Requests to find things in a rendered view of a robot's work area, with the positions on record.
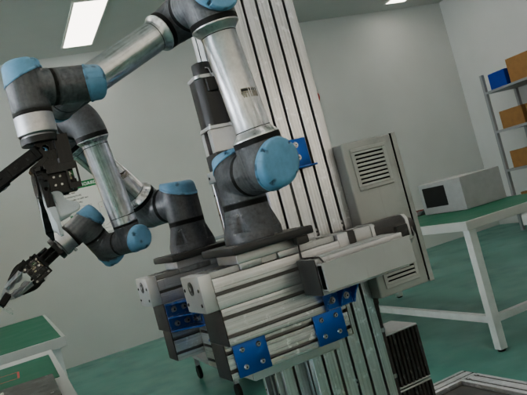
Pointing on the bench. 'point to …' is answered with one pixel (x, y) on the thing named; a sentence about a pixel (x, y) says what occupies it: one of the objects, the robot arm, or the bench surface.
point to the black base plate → (35, 387)
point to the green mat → (27, 371)
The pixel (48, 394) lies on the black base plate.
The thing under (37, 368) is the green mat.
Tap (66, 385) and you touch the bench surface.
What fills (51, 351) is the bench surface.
